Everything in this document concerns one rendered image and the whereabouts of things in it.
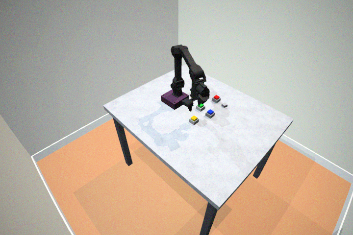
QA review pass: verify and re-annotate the red button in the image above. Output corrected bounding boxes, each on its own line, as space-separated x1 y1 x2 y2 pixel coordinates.
212 95 221 103

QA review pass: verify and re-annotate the yellow button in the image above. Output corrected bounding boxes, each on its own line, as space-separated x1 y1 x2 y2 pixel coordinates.
189 116 199 125

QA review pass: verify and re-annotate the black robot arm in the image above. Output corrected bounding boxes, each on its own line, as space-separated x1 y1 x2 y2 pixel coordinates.
171 45 210 104

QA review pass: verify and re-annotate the blue button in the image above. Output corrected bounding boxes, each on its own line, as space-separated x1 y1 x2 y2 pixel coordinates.
205 109 215 118

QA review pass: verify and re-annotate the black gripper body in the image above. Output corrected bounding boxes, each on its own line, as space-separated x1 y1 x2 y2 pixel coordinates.
182 88 198 108

